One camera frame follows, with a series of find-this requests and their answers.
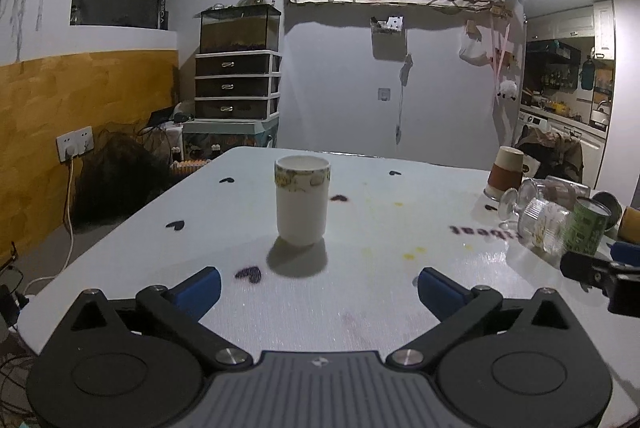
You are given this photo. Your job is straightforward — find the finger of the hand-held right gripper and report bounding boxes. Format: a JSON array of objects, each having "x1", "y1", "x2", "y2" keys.
[
  {"x1": 559, "y1": 251, "x2": 622, "y2": 290},
  {"x1": 610, "y1": 241, "x2": 640, "y2": 265}
]

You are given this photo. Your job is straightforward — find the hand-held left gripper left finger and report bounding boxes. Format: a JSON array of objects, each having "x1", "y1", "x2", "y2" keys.
[{"x1": 65, "y1": 266, "x2": 254, "y2": 369}]

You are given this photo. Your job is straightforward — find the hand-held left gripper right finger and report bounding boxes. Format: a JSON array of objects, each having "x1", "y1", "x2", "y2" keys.
[{"x1": 386, "y1": 267, "x2": 578, "y2": 369}]

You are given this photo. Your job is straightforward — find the white cup with floral band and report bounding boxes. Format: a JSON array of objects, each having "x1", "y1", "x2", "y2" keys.
[{"x1": 274, "y1": 154, "x2": 332, "y2": 246}]

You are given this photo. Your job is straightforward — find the brown paper cup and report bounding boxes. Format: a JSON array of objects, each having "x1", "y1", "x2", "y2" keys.
[{"x1": 487, "y1": 146, "x2": 524, "y2": 192}]

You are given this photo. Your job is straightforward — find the orange-brown container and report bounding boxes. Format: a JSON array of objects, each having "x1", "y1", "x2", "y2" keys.
[{"x1": 617, "y1": 207, "x2": 640, "y2": 243}]

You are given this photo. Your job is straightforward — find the green printed can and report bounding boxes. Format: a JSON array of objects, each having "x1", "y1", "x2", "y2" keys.
[{"x1": 561, "y1": 197, "x2": 613, "y2": 257}]

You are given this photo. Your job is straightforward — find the dark round lid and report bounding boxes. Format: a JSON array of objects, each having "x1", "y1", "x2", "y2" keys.
[{"x1": 592, "y1": 191, "x2": 624, "y2": 235}]

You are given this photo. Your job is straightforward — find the ribbed clear glass jar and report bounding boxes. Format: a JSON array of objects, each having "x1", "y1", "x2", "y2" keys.
[{"x1": 517, "y1": 198, "x2": 574, "y2": 257}]

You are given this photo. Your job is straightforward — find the smooth clear glass jar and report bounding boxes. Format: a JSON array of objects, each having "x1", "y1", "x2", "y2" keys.
[{"x1": 520, "y1": 175, "x2": 591, "y2": 209}]

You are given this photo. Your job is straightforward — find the clear glass goblet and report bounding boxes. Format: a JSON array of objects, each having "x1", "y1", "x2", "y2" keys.
[{"x1": 498, "y1": 186, "x2": 532, "y2": 230}]

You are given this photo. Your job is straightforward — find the chair with draped clothing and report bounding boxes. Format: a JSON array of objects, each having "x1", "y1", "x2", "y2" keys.
[{"x1": 513, "y1": 125, "x2": 585, "y2": 185}]

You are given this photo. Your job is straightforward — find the dark net pile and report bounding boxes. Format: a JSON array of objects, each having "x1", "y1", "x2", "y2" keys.
[{"x1": 75, "y1": 123, "x2": 176, "y2": 227}]

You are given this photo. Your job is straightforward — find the white washing machine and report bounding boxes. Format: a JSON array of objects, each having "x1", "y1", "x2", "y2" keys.
[{"x1": 515, "y1": 109, "x2": 553, "y2": 148}]

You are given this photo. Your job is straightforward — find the dark laptop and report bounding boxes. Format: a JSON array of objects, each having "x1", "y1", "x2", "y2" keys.
[{"x1": 146, "y1": 105, "x2": 177, "y2": 127}]

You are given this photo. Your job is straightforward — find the blue hanging bottle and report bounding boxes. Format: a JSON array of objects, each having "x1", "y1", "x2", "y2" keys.
[{"x1": 580, "y1": 53, "x2": 597, "y2": 92}]

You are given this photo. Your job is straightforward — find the white drawer unit dark drawers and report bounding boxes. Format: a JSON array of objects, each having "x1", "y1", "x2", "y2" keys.
[{"x1": 193, "y1": 50, "x2": 282, "y2": 121}]

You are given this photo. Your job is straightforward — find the white hanging bag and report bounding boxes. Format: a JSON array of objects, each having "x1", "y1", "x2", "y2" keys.
[{"x1": 459, "y1": 33, "x2": 492, "y2": 67}]

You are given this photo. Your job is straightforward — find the glass fish tank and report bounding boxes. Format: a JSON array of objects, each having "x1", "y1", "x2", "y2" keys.
[{"x1": 199, "y1": 4, "x2": 282, "y2": 55}]

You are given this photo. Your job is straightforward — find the white power cable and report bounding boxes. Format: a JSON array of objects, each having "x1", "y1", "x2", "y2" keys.
[{"x1": 20, "y1": 156, "x2": 76, "y2": 295}]

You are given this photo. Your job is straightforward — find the black device with cables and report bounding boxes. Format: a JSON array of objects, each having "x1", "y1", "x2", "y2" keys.
[{"x1": 0, "y1": 253, "x2": 31, "y2": 334}]

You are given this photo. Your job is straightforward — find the white wall socket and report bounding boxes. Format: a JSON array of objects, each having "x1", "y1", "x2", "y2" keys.
[{"x1": 56, "y1": 126, "x2": 95, "y2": 163}]

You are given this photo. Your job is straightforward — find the grey hanging wall cable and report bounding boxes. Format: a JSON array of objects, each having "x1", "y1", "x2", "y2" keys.
[{"x1": 394, "y1": 53, "x2": 414, "y2": 146}]

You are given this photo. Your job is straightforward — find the pink hanging straps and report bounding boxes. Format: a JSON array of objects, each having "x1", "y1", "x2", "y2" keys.
[{"x1": 490, "y1": 18, "x2": 514, "y2": 109}]

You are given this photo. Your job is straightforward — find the white kitchen wall cabinet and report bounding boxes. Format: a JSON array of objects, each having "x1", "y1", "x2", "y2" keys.
[{"x1": 526, "y1": 0, "x2": 615, "y2": 59}]

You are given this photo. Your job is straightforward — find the small wall holder box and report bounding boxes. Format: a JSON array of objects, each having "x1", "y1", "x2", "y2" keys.
[{"x1": 370, "y1": 14, "x2": 407, "y2": 57}]

